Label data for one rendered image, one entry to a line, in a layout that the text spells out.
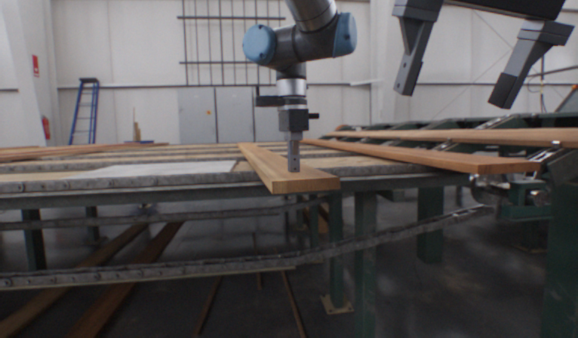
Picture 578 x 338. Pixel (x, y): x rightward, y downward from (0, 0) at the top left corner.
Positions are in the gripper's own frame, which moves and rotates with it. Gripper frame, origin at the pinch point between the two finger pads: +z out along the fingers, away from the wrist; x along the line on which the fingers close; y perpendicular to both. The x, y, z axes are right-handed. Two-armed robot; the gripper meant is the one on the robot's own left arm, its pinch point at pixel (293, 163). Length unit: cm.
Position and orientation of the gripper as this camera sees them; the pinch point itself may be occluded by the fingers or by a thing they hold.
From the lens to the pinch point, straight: 70.9
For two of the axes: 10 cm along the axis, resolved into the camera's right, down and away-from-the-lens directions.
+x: -2.1, -0.8, 9.7
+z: 0.3, 10.0, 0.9
